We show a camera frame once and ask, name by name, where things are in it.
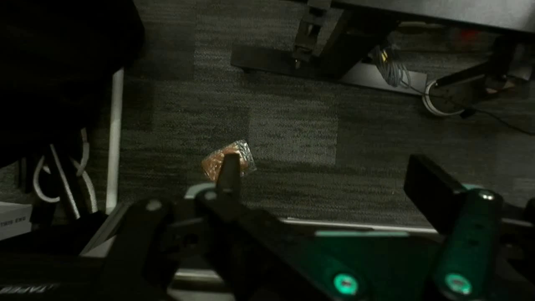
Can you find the black desk base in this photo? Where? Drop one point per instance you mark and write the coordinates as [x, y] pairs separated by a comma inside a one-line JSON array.
[[334, 50]]

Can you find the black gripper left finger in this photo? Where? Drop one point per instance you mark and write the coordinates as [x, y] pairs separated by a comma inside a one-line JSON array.
[[261, 244]]

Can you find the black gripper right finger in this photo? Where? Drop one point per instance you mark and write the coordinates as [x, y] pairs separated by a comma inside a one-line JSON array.
[[468, 244]]

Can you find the crumpled foil wrapper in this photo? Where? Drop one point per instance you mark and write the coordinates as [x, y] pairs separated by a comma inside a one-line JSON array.
[[246, 155]]

